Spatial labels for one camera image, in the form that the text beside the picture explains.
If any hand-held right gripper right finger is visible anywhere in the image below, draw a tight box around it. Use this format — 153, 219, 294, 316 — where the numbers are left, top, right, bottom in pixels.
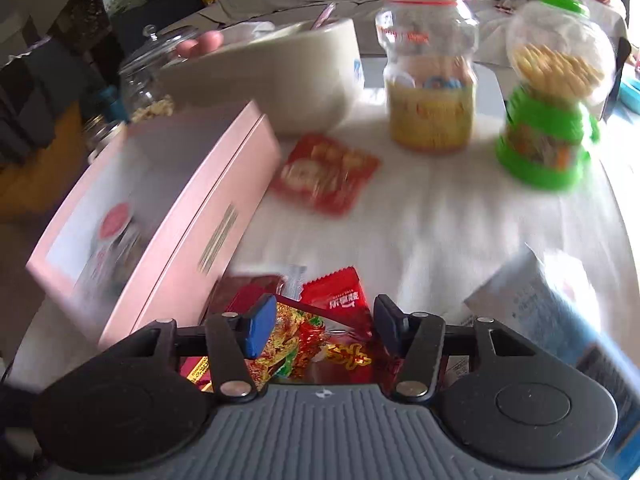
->
374, 294, 531, 403

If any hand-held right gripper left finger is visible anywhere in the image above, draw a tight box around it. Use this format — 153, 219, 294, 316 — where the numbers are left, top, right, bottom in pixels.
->
134, 294, 278, 405

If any gold and red snack packet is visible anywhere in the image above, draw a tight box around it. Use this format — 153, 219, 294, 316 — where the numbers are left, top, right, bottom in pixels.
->
249, 296, 376, 386

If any pink cardboard box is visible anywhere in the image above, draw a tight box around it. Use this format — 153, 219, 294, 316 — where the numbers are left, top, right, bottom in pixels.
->
26, 100, 282, 352

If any dark red snack packet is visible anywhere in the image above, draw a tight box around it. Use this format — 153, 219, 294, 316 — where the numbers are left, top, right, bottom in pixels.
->
206, 274, 288, 333

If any small red white-print snack packet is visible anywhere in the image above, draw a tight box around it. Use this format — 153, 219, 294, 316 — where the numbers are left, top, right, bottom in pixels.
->
299, 266, 376, 337

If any white and blue carton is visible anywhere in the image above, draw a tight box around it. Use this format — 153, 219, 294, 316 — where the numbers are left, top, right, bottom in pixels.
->
464, 244, 640, 467

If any red-lidded clear plastic jar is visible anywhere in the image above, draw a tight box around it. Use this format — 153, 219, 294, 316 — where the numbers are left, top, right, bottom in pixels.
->
375, 0, 481, 154

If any small clear jar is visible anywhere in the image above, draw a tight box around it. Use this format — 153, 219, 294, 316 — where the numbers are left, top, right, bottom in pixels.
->
84, 114, 127, 158

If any green candy dispenser jar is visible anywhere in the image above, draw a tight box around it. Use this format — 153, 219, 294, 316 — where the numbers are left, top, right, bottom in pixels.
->
494, 0, 619, 192

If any beige plastic organizer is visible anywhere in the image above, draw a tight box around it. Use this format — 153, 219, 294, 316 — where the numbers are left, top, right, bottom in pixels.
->
157, 17, 366, 137

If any yellow bean bag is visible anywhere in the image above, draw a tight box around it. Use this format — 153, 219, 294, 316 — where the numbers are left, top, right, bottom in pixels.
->
0, 102, 92, 217

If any blue bottle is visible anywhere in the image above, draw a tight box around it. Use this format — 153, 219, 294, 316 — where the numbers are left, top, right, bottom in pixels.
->
96, 86, 124, 117

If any glass jar of peanuts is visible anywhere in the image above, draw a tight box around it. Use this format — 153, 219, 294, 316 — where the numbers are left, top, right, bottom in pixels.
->
118, 25, 202, 124

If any pink spoon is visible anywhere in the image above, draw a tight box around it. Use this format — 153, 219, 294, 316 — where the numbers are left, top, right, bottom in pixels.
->
309, 2, 337, 32

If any dark cloth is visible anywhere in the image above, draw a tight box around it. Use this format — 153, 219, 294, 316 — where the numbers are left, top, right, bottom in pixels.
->
0, 47, 118, 163

